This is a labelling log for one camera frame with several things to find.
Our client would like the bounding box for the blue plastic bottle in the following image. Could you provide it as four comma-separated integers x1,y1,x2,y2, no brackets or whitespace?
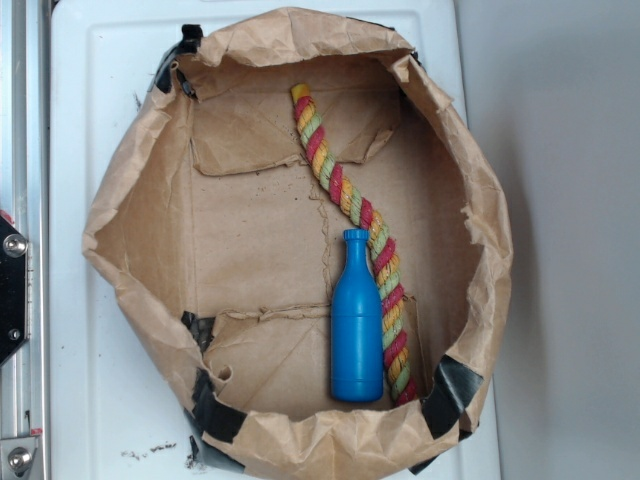
330,229,383,403

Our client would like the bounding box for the brown paper bag tray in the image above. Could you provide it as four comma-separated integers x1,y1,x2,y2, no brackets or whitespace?
83,7,513,479

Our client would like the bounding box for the black tape strip right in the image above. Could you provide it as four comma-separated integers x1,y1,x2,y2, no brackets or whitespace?
408,354,485,476

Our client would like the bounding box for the black tape strip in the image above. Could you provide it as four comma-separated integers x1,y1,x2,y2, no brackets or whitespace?
153,24,204,99
408,354,485,476
179,310,247,473

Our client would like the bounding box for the black tape strip lower left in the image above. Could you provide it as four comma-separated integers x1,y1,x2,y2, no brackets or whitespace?
179,310,247,473

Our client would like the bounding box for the black tape strip upper left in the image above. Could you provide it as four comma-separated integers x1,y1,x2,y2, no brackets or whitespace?
153,24,204,99

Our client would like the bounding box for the red yellow green twisted rope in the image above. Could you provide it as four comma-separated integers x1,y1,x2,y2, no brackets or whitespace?
290,83,418,406

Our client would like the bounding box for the black mounting bracket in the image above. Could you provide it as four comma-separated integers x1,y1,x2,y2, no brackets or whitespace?
0,210,29,366

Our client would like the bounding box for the aluminium frame rail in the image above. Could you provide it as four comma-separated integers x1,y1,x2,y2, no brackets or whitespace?
1,1,52,479

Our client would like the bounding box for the metal corner bracket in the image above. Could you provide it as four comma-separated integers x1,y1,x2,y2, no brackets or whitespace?
1,436,41,480

